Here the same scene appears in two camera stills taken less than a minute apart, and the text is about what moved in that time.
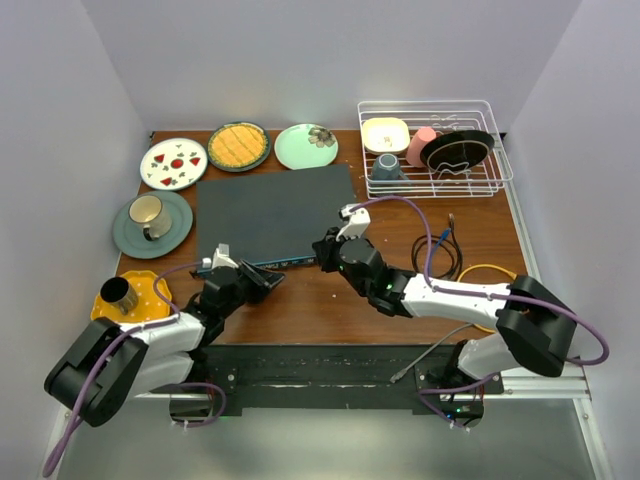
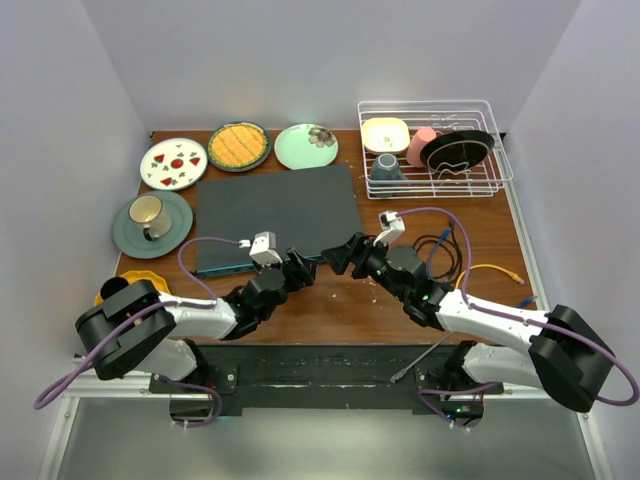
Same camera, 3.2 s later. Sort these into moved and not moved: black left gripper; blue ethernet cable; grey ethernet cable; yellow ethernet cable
Moved: black left gripper
Not moved: yellow ethernet cable; blue ethernet cable; grey ethernet cable
